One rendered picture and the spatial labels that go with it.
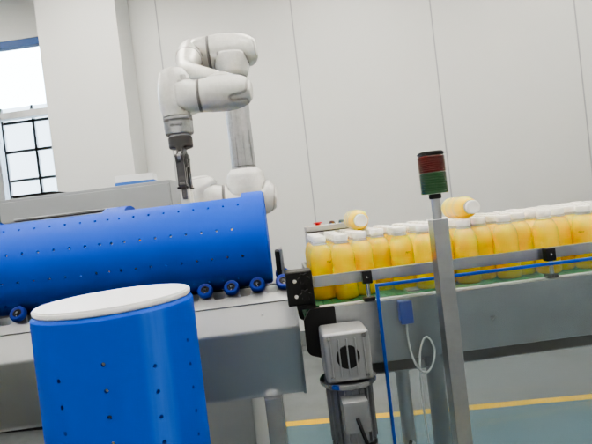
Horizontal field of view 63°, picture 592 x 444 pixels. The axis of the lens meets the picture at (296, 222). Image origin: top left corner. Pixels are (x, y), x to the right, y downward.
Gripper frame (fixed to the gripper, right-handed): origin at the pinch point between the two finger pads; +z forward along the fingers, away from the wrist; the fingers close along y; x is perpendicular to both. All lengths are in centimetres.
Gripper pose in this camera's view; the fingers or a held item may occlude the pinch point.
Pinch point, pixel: (188, 200)
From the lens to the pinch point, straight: 156.9
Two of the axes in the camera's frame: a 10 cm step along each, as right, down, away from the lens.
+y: 0.4, 0.1, -10.0
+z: 1.2, 9.9, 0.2
